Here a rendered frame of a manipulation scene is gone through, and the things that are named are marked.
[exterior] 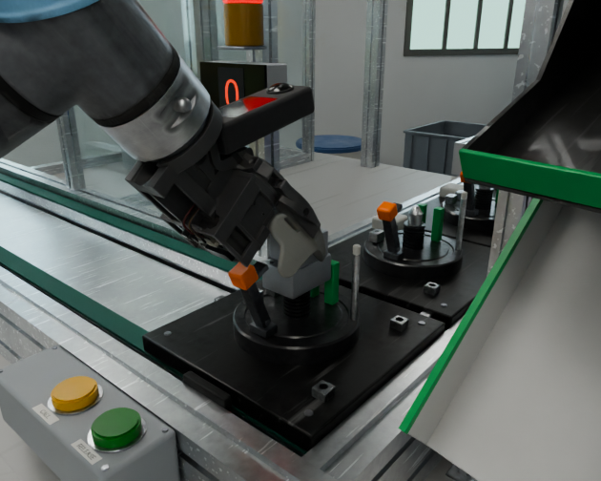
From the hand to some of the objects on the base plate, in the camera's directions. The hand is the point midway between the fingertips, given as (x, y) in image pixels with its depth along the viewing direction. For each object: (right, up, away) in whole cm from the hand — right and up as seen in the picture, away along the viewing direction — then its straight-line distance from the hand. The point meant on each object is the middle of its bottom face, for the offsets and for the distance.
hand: (300, 240), depth 56 cm
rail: (-31, -18, +13) cm, 38 cm away
